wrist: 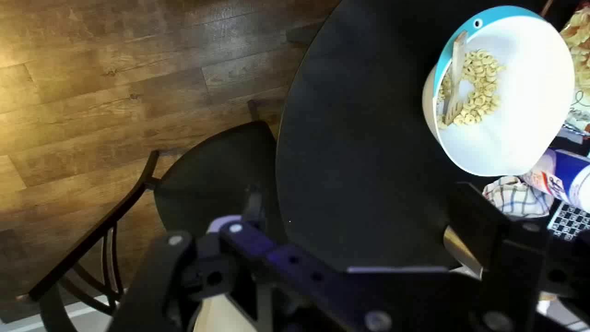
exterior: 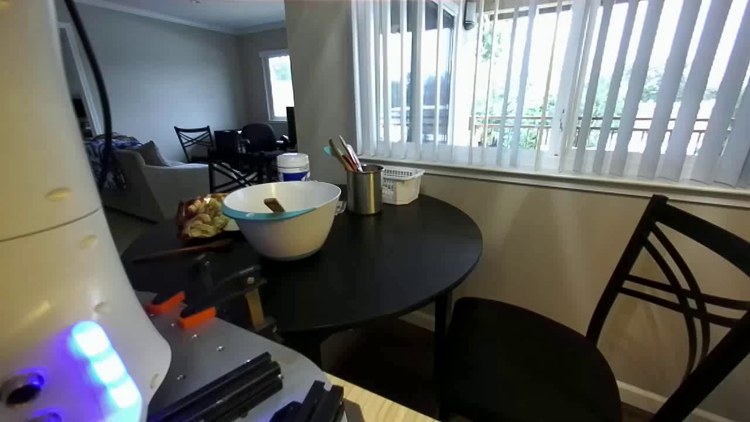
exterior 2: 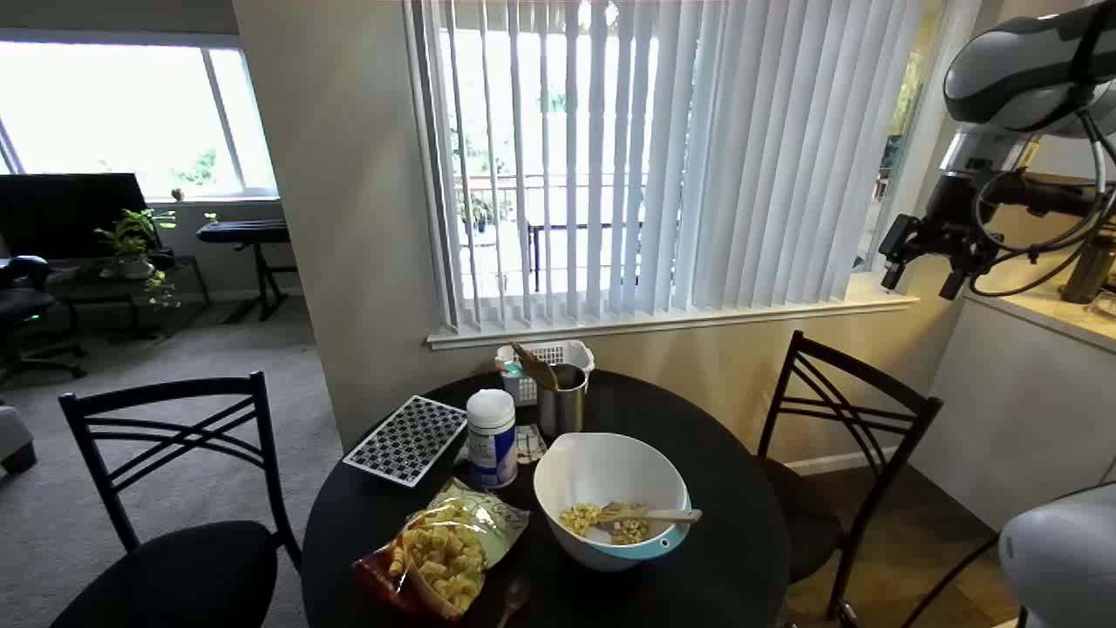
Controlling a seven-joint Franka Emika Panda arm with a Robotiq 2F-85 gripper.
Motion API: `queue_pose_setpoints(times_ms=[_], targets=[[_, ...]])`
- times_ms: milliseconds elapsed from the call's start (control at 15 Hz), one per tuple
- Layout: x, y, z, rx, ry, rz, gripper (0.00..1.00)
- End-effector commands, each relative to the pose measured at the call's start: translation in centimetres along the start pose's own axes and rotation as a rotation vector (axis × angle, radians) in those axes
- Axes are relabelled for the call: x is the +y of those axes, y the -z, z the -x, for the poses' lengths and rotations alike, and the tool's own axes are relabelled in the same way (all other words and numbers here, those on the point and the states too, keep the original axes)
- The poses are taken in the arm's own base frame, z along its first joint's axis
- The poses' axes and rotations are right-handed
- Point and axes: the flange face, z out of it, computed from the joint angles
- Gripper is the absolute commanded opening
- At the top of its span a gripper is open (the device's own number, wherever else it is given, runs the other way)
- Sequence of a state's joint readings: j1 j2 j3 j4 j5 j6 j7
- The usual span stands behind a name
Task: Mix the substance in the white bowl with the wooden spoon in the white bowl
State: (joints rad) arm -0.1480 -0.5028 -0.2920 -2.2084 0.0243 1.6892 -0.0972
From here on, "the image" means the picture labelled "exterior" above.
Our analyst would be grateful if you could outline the utensils in steel cup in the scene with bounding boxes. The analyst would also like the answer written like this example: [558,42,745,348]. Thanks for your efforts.
[326,139,364,174]

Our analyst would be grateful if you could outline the wooden spoon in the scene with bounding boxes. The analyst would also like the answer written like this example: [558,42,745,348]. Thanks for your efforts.
[265,197,284,213]

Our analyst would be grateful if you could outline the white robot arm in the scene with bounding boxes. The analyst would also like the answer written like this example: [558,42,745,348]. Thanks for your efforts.
[0,0,171,422]

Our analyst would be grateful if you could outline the white plastic basket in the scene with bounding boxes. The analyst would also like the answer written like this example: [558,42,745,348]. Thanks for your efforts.
[382,167,425,205]

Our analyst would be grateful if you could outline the white blue canister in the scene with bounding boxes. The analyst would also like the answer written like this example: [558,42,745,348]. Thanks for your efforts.
[278,153,311,180]

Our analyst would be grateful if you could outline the black background chair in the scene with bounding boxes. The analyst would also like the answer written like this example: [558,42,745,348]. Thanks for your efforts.
[177,127,213,163]

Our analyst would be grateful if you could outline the white vertical blinds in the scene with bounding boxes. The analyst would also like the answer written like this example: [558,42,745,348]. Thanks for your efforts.
[353,0,750,188]

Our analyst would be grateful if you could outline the metal mounting plate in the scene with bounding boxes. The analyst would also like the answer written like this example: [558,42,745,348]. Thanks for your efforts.
[142,294,364,422]

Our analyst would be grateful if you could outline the steel utensil cup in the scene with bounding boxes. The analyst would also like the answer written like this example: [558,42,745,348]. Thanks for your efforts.
[348,164,382,215]

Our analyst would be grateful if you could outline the grey sofa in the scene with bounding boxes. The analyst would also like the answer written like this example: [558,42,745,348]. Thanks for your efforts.
[102,143,209,221]

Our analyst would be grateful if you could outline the round black table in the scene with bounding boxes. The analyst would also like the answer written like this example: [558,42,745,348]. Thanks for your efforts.
[123,195,484,361]

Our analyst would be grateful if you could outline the crunchy curls snack bag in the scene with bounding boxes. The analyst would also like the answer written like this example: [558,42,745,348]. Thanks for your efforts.
[177,192,240,239]

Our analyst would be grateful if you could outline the white mixing bowl teal rim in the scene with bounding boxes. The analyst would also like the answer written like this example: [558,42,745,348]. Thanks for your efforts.
[224,180,342,260]

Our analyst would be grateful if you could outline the orange clamp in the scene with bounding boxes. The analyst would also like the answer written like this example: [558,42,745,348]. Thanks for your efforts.
[146,292,217,331]

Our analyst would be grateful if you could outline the black dining chair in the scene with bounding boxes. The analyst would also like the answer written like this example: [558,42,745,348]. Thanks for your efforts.
[439,195,750,422]

